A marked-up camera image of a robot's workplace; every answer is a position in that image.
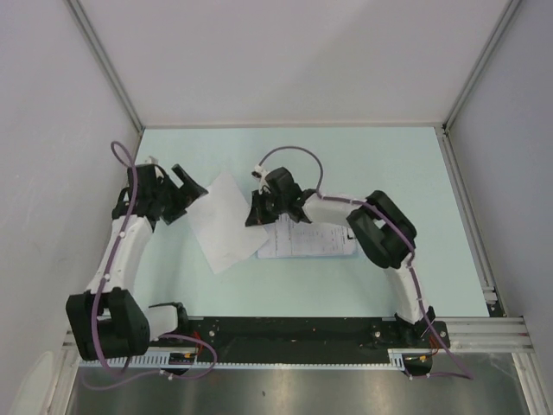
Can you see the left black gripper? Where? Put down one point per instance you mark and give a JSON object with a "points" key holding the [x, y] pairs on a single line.
{"points": [[189, 192]]}

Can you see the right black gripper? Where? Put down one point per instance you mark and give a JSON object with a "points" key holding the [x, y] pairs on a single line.
{"points": [[258, 216]]}

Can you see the light blue clipboard folder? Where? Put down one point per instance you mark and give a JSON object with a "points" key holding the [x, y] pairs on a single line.
{"points": [[354, 250]]}

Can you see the white paper sheet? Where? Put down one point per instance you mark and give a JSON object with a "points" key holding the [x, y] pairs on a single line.
{"points": [[218, 223]]}

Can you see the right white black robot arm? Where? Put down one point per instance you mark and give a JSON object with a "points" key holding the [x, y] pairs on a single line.
{"points": [[383, 232]]}

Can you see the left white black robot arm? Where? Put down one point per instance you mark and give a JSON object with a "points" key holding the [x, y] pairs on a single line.
{"points": [[106, 319]]}

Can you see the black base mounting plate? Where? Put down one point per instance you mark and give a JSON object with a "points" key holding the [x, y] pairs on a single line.
{"points": [[308, 353]]}

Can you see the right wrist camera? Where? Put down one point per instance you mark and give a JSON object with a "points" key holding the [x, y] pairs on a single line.
{"points": [[259, 173]]}

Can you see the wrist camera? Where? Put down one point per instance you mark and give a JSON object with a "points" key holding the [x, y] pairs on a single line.
{"points": [[259, 173], [154, 161]]}

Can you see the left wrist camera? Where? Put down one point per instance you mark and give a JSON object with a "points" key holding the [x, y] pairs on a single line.
{"points": [[154, 161]]}

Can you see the right aluminium side rail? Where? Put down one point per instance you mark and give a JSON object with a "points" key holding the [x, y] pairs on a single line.
{"points": [[472, 231]]}

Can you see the left aluminium corner post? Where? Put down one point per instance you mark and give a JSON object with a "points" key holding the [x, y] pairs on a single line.
{"points": [[85, 26]]}

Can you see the aluminium corner post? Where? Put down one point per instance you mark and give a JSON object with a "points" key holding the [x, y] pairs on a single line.
{"points": [[85, 26], [506, 19]]}

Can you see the aluminium front rail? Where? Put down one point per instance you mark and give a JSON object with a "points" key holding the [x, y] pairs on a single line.
{"points": [[484, 335]]}

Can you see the right aluminium corner post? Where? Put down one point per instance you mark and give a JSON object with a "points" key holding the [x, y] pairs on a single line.
{"points": [[506, 19]]}

